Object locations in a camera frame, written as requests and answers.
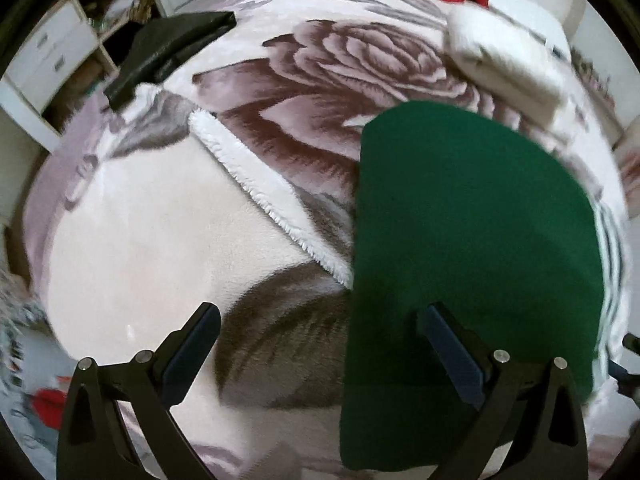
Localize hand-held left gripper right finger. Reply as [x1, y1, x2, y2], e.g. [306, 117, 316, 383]
[416, 302, 590, 480]

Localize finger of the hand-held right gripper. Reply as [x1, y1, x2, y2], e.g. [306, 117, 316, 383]
[607, 332, 640, 406]

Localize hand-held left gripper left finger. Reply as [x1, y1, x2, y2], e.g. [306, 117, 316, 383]
[56, 302, 222, 480]

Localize green striped sweater cream sleeves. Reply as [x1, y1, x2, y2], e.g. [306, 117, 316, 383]
[339, 100, 626, 472]

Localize floral pink bed blanket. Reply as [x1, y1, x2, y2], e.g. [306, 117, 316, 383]
[20, 0, 632, 480]

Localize patterned floor rug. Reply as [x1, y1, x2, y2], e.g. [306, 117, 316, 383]
[0, 265, 71, 466]

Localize white folded cloth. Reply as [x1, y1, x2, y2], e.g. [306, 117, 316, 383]
[446, 4, 572, 122]

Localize black folded garment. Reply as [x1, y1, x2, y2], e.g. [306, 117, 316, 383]
[104, 10, 237, 111]

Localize white drawer unit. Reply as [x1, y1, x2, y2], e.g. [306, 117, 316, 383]
[2, 2, 108, 153]

